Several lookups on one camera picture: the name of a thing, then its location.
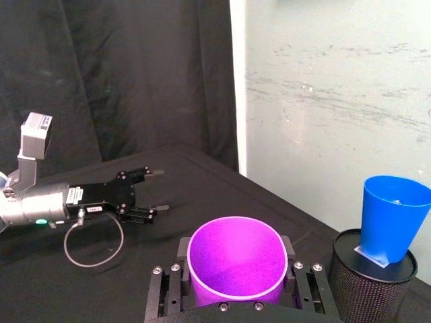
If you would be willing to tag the blue plastic cup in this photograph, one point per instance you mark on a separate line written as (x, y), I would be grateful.
(387, 228)

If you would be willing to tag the black mesh cylinder container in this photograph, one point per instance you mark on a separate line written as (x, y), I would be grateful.
(360, 292)

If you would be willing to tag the purple plastic cup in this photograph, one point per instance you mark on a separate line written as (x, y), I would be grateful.
(235, 259)

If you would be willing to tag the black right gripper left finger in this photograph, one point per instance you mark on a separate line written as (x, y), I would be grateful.
(168, 292)

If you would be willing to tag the black table cloth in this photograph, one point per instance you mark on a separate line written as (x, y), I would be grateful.
(202, 195)

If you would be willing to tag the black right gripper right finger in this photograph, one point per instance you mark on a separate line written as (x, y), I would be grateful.
(308, 289)

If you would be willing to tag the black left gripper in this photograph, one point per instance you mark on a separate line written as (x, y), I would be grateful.
(101, 196)

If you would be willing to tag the black hanging curtain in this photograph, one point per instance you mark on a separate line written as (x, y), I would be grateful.
(134, 74)

